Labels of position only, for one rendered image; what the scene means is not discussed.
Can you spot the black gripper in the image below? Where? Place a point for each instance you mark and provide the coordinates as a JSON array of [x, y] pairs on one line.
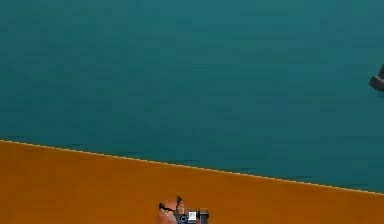
[[182, 219]]

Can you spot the orange basketball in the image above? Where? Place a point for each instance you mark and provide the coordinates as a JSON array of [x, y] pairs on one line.
[[168, 217]]

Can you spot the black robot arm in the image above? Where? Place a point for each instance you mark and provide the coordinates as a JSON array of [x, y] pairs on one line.
[[201, 216]]

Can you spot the dark grey wedge shape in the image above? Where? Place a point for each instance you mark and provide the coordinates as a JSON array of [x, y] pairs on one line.
[[378, 81]]

